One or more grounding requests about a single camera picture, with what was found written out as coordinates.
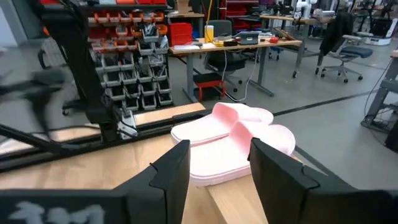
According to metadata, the grey metal stand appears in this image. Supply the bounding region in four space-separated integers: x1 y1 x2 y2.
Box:
360 49 398 134

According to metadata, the small grey device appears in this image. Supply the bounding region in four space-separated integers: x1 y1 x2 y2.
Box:
239 30 259 46

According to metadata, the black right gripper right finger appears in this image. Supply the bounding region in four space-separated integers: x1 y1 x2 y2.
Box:
248 138 398 224

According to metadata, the black office chair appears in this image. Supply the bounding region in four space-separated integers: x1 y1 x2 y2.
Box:
203 19 248 93

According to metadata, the red shelving unit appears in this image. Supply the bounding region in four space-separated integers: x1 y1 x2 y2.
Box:
220 0 261 20

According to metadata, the orange grey parts bin rack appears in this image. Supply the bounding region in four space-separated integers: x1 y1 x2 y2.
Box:
86 0 175 113

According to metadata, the red storage box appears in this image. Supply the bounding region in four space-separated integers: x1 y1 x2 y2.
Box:
167 22 193 47

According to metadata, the wooden workbench with grey legs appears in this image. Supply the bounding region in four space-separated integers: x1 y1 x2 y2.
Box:
259 14 336 78

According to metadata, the grey office chair blue seat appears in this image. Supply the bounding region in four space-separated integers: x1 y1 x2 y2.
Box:
315 29 374 84

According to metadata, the black metal table frame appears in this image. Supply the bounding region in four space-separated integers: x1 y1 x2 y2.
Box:
0 110 215 174

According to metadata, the pink rubber slide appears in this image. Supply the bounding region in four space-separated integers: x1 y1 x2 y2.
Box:
188 123 297 187
170 101 275 147

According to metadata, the yellow plastic container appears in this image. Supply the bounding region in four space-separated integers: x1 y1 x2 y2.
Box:
204 24 215 44

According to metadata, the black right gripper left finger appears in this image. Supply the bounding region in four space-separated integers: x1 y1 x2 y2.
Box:
0 139 191 224

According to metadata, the red stool with black seat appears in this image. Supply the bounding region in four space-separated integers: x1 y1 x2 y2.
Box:
193 73 227 102

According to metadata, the wooden desk with grey legs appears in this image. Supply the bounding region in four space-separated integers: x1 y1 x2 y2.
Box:
167 37 304 103

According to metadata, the black jacket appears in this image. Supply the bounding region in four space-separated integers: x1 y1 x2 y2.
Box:
319 12 355 57

